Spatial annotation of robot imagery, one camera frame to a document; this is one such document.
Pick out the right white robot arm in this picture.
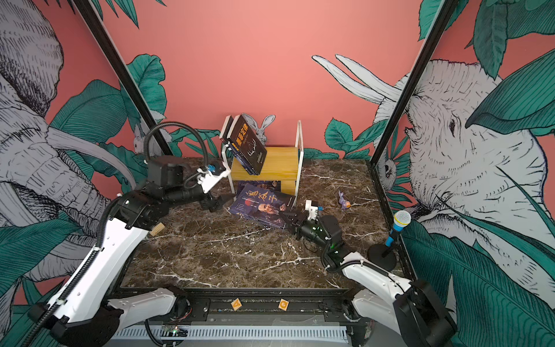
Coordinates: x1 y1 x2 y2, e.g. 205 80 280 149
280 211 458 346

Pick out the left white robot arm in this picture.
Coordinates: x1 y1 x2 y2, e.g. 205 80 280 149
22 185 234 346

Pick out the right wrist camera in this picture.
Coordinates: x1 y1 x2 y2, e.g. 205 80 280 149
305 200 323 221

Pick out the right black frame post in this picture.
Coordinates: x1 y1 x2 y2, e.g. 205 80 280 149
370 0 458 167

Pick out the white slotted cable duct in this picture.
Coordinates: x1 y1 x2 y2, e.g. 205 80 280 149
113 325 350 344

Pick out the purple book yellow label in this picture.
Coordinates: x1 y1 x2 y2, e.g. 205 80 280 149
225 140 255 175

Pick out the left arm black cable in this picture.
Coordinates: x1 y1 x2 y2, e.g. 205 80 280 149
142 121 211 168

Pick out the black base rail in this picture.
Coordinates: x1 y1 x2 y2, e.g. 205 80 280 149
112 285 443 324

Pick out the dark purple bottom book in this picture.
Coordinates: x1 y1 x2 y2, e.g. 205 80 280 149
228 184 296 228

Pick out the right orange sticker tag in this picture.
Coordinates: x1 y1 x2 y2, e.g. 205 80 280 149
278 299 289 312

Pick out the small purple toy figure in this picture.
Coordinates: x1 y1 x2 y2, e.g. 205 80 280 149
338 191 351 211

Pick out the black frame post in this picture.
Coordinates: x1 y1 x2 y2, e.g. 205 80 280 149
72 0 157 130
370 0 458 167

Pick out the left orange sticker tag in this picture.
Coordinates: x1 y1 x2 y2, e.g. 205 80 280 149
231 298 242 311

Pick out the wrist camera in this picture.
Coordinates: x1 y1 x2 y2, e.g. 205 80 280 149
305 200 323 221
146 156 231 193

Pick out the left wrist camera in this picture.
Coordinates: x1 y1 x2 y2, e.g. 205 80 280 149
146 156 231 193

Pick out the small wooden block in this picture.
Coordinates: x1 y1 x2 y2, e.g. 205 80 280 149
150 223 166 237

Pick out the dark purple book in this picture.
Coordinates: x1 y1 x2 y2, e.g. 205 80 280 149
237 181 281 194
228 184 296 228

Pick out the black book yellow title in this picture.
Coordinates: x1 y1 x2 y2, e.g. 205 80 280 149
227 115 267 175

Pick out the orange sticker tag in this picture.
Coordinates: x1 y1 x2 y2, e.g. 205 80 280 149
231 298 242 311
278 299 289 312

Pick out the white wooden two-tier shelf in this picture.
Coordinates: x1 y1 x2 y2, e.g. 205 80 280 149
221 121 304 198

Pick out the blue microphone on stand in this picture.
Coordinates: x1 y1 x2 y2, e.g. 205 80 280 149
367 210 411 271

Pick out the left black frame post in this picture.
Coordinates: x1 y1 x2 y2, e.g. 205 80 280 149
72 0 157 130

